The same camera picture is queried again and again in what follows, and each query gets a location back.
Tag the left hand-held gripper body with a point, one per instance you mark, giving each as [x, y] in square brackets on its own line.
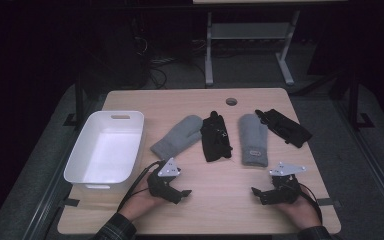
[161, 186]

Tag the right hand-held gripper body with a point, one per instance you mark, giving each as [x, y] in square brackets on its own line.
[285, 191]

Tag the grey mitten with label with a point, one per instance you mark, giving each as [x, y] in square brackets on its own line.
[253, 140]

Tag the plain grey mitten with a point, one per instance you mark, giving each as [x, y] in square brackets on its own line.
[180, 136]

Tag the person's left hand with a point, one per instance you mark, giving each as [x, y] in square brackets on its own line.
[140, 203]

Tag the person's right hand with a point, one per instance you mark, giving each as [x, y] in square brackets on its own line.
[301, 213]

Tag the black glove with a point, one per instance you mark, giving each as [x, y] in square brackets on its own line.
[286, 128]
[215, 140]

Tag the white plastic bin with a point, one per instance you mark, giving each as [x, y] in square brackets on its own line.
[110, 153]

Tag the white metal stand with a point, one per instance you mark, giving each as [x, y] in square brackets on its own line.
[246, 31]

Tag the black metal post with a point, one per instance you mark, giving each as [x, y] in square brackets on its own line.
[79, 100]

